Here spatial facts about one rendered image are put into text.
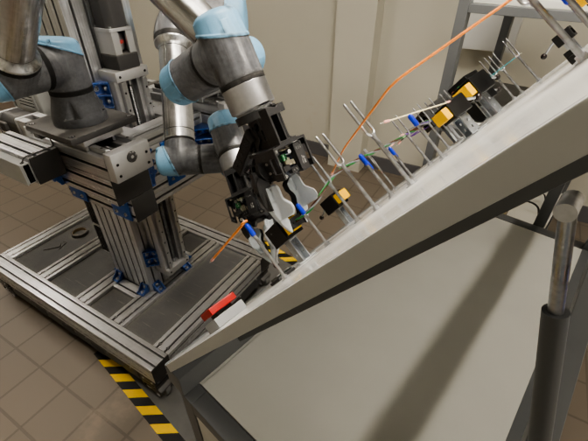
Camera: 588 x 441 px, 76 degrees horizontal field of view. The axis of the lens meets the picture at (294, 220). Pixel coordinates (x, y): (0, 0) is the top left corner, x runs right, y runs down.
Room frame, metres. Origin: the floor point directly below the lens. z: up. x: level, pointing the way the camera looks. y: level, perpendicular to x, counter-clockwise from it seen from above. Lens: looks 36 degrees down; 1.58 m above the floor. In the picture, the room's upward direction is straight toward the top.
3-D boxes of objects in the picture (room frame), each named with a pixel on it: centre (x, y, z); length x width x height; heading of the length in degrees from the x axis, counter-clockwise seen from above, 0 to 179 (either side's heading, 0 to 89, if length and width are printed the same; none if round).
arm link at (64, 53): (1.09, 0.65, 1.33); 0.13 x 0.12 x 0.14; 150
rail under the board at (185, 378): (0.89, -0.13, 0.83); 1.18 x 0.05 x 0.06; 138
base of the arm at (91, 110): (1.10, 0.64, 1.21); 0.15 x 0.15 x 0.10
